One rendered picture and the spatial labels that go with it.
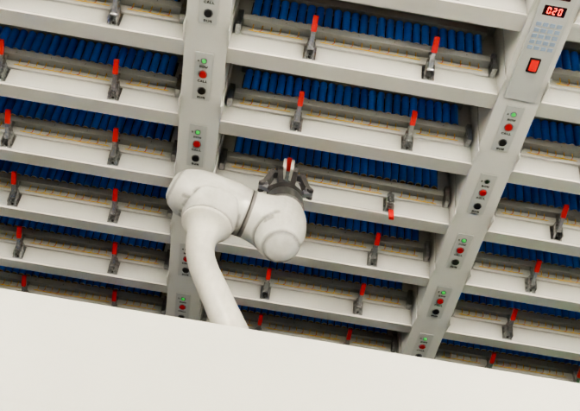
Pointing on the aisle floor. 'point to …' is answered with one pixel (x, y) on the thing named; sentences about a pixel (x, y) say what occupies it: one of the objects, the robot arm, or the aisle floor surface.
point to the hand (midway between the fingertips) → (287, 169)
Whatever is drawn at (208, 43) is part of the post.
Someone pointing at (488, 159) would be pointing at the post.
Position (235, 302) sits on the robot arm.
